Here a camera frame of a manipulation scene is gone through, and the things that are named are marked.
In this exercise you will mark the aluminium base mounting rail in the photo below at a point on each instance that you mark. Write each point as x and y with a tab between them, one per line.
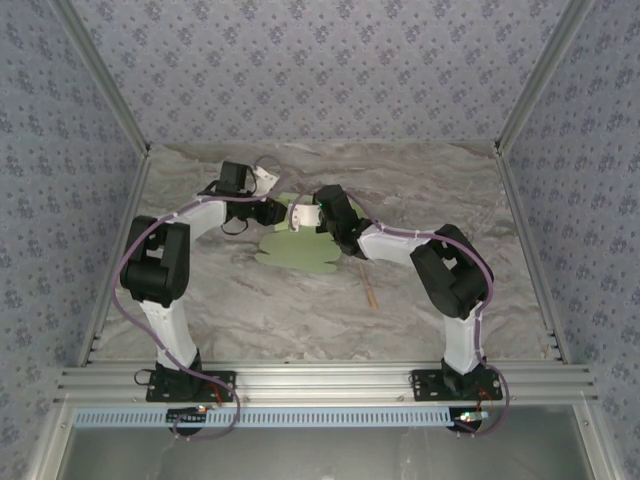
320	385

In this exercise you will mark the aluminium table side rail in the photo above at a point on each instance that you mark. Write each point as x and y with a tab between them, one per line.
515	200
131	200

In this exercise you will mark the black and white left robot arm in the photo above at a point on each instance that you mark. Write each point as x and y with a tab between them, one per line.
155	260

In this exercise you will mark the small black circuit board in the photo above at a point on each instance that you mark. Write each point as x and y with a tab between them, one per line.
470	418
187	415

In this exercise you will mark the aluminium table end rail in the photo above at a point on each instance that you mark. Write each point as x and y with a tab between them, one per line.
320	144

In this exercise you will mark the aluminium slanted frame post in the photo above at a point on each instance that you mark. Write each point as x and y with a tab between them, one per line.
542	75
105	75

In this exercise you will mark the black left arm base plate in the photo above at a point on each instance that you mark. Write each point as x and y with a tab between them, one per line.
220	387

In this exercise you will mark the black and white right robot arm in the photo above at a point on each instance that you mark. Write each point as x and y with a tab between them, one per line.
450	275

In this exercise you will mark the light green paper box sheet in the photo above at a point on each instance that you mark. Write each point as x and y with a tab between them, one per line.
295	252

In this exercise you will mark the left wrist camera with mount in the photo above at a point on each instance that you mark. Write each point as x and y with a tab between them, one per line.
265	177

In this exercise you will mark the printed wooden chopstick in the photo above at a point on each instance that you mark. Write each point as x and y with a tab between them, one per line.
369	286

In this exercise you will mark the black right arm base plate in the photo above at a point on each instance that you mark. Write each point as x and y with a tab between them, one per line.
427	387

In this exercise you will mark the aluminium lower frame rail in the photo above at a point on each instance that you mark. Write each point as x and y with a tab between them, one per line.
50	450
597	450

